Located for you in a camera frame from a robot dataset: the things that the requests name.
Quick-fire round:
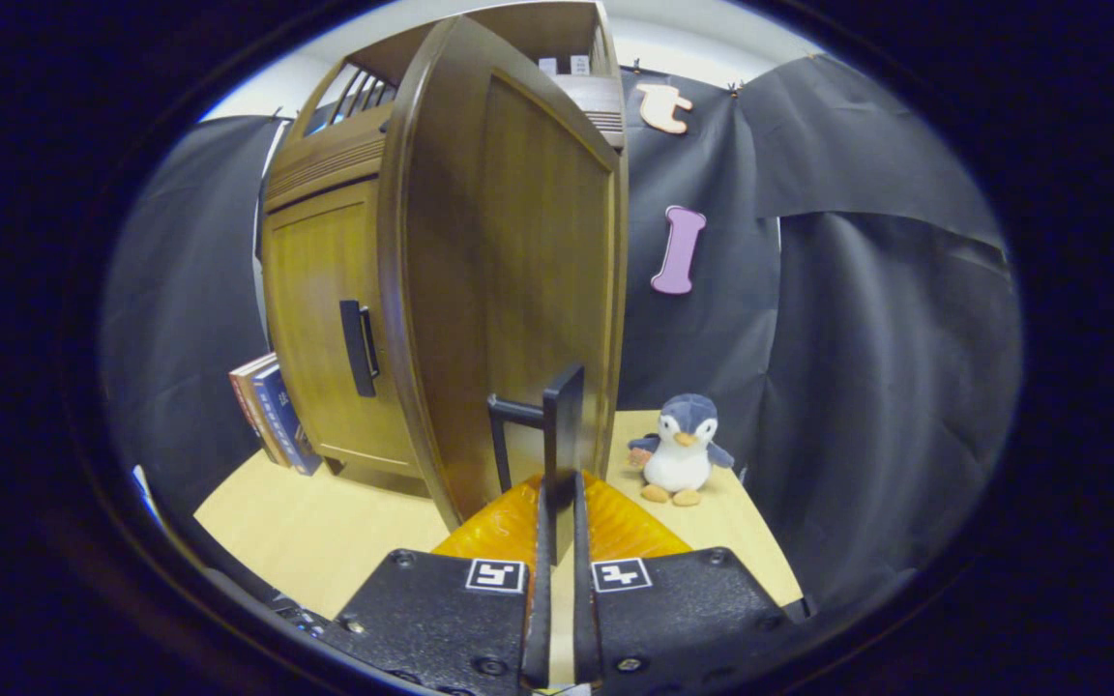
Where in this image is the wooden cabinet door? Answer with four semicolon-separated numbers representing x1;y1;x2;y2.
261;179;423;479
378;14;629;566

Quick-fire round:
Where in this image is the blue book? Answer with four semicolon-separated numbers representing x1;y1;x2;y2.
252;363;323;478

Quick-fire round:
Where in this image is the red and white book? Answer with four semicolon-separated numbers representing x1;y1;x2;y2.
228;353;287;465

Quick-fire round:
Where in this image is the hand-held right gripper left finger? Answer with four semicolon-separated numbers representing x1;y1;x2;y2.
330;471;555;696

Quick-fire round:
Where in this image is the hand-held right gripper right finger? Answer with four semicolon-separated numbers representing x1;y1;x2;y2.
572;471;797;696

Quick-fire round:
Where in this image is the penguin plush toy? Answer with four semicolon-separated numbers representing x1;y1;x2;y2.
627;392;736;508

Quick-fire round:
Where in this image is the black backdrop cloth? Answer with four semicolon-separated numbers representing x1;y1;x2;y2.
98;53;1024;620

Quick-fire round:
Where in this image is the wooden double-door shoe cabinet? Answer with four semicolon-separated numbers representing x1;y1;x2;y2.
257;0;629;499

